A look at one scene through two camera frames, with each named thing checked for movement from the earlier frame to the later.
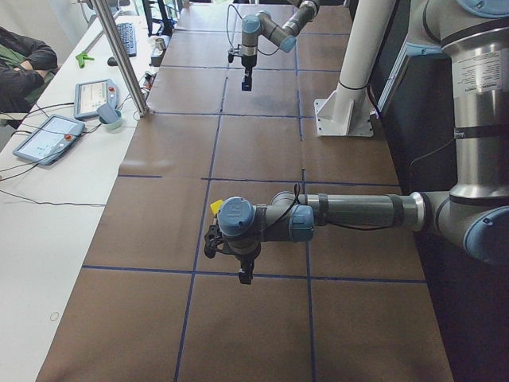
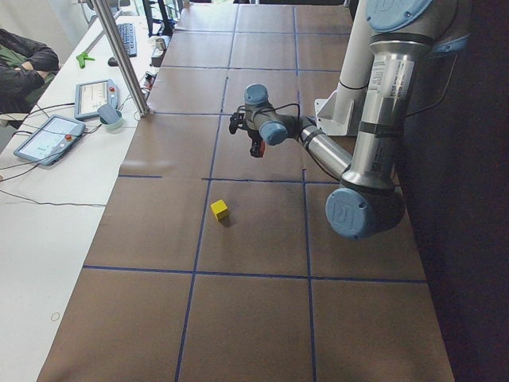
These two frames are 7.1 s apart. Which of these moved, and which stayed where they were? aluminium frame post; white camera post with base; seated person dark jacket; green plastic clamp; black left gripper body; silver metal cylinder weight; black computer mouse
Moved: black left gripper body
Stayed: white camera post with base; silver metal cylinder weight; aluminium frame post; seated person dark jacket; black computer mouse; green plastic clamp
